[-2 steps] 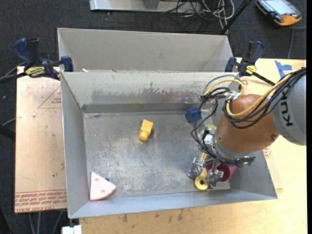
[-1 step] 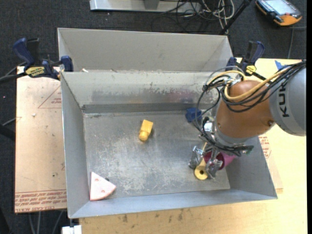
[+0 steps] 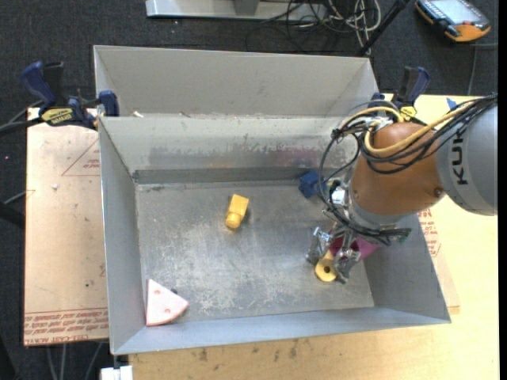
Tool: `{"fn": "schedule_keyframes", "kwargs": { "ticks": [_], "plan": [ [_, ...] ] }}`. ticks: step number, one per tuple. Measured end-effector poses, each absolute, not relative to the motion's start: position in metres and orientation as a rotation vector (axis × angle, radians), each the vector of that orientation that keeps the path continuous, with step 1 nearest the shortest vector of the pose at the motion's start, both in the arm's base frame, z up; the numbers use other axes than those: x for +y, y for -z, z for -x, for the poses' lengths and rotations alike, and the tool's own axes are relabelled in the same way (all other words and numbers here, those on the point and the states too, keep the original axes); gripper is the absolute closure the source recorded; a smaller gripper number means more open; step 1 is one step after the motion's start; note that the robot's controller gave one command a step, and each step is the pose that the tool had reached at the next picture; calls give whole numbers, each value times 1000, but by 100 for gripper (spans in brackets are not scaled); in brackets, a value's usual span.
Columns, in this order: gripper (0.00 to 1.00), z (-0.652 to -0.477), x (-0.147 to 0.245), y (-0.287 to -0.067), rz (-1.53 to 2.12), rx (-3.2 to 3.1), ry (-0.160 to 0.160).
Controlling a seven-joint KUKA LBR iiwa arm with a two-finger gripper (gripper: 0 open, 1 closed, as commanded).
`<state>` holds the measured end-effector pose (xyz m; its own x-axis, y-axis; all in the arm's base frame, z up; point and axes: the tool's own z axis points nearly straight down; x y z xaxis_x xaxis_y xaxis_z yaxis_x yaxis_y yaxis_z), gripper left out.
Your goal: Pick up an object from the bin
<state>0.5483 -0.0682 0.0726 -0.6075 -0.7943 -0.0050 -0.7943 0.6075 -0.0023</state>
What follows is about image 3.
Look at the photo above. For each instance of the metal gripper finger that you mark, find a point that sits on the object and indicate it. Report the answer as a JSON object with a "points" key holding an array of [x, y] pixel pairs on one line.
{"points": [[319, 240], [345, 263]]}

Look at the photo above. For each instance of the yellow disc with hole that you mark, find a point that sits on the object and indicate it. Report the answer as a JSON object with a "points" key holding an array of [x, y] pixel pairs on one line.
{"points": [[324, 273]]}

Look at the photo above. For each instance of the magenta block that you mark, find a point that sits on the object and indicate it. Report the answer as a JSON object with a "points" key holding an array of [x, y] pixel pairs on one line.
{"points": [[366, 248]]}

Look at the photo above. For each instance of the blue toy block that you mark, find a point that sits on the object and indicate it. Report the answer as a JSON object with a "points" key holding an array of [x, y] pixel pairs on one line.
{"points": [[308, 184]]}

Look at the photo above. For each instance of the yellow toy block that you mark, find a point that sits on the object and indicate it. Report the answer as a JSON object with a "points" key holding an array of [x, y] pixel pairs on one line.
{"points": [[236, 209]]}

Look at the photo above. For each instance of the grey metal bin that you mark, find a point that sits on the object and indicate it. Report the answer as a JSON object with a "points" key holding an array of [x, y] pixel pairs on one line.
{"points": [[222, 251]]}

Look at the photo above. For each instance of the pink wedge with holes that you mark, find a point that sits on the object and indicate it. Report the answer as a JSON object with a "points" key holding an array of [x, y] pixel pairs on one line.
{"points": [[160, 303]]}

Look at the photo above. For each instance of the brown cardboard board, red print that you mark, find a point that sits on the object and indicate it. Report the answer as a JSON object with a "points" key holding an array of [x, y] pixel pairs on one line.
{"points": [[63, 232]]}

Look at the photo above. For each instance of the black cylinder on white bracket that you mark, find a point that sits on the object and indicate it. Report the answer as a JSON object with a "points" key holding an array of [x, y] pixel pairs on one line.
{"points": [[338, 195]]}

